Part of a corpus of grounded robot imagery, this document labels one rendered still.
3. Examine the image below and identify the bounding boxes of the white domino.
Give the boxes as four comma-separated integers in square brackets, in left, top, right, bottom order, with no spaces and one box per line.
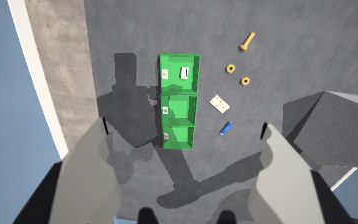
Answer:
[210,95,229,113]

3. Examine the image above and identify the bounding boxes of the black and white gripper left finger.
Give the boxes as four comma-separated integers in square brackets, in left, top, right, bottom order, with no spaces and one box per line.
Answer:
[12,117,122,224]

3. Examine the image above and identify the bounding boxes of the yellow hex bolt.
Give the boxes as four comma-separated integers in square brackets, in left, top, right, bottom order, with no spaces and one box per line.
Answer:
[241,33,255,50]

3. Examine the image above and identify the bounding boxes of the yellow hex nut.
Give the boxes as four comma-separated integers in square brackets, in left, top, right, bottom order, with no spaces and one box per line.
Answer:
[227,64,235,72]
[241,77,249,84]

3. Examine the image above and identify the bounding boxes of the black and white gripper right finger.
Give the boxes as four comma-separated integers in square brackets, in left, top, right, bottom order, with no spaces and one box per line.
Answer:
[247,122,355,224]

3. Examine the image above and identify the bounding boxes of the green three-compartment bin rack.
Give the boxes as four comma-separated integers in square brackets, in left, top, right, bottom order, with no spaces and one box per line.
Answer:
[160,53,200,150]

